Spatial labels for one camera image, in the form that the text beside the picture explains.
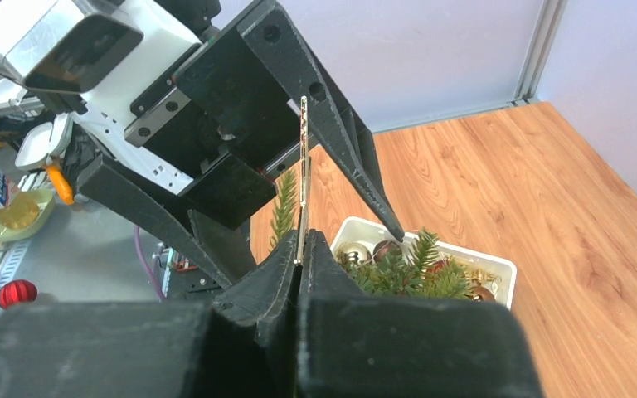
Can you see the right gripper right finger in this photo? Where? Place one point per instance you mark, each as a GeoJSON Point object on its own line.
{"type": "Point", "coordinates": [353, 344]}

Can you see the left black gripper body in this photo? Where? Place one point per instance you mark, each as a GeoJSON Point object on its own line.
{"type": "Point", "coordinates": [221, 118]}

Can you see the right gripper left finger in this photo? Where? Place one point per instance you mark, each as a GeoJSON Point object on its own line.
{"type": "Point", "coordinates": [172, 349]}

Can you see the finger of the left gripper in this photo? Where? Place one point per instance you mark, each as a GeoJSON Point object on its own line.
{"type": "Point", "coordinates": [221, 252]}
{"type": "Point", "coordinates": [269, 32]}

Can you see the silver star ornament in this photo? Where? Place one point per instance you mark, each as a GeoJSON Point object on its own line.
{"type": "Point", "coordinates": [305, 174]}

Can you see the small green christmas tree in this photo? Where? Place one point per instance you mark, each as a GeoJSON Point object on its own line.
{"type": "Point", "coordinates": [423, 270]}

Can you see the gold ball ornament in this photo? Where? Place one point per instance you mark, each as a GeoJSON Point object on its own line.
{"type": "Point", "coordinates": [353, 254]}

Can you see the dark brown ball ornament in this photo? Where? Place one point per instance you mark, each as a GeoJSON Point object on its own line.
{"type": "Point", "coordinates": [386, 248]}

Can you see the white ornament tray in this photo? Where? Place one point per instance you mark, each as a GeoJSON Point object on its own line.
{"type": "Point", "coordinates": [494, 273]}

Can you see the green bowl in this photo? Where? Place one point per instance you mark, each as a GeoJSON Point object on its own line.
{"type": "Point", "coordinates": [26, 220]}

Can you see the red ball outside workcell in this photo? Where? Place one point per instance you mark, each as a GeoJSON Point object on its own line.
{"type": "Point", "coordinates": [16, 292]}

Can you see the left aluminium frame post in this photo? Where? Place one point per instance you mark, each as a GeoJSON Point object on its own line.
{"type": "Point", "coordinates": [543, 37]}

